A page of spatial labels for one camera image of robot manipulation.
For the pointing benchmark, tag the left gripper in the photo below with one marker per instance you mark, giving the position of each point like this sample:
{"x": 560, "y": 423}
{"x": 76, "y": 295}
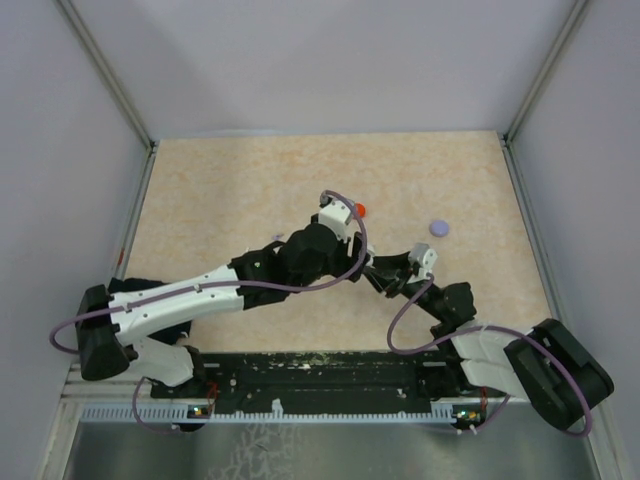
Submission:
{"x": 348, "y": 262}

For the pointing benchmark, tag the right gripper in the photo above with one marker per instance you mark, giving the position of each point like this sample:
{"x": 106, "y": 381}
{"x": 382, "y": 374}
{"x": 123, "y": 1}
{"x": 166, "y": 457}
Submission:
{"x": 396, "y": 265}

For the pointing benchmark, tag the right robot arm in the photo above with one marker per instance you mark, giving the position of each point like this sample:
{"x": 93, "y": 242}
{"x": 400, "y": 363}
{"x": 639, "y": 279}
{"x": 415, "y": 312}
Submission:
{"x": 545, "y": 365}

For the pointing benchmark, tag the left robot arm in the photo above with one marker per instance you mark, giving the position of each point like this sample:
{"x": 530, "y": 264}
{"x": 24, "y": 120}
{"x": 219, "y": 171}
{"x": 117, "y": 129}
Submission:
{"x": 119, "y": 330}

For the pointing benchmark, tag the red earbud charging case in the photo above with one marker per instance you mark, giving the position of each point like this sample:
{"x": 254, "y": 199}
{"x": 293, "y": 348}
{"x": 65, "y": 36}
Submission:
{"x": 361, "y": 210}

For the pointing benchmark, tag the purple earbud charging case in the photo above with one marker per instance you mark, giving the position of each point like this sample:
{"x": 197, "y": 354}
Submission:
{"x": 439, "y": 228}

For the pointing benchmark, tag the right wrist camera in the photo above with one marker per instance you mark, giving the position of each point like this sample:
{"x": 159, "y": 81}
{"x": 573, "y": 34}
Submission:
{"x": 424, "y": 257}

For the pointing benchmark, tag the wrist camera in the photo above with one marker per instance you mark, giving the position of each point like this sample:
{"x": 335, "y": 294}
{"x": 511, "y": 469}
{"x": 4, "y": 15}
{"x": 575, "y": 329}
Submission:
{"x": 335, "y": 214}
{"x": 424, "y": 257}

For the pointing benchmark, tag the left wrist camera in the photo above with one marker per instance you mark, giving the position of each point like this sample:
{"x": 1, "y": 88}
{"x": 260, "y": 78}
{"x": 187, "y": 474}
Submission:
{"x": 335, "y": 214}

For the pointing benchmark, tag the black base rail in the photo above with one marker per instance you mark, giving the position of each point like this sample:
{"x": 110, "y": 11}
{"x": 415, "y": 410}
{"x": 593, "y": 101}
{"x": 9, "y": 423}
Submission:
{"x": 323, "y": 382}

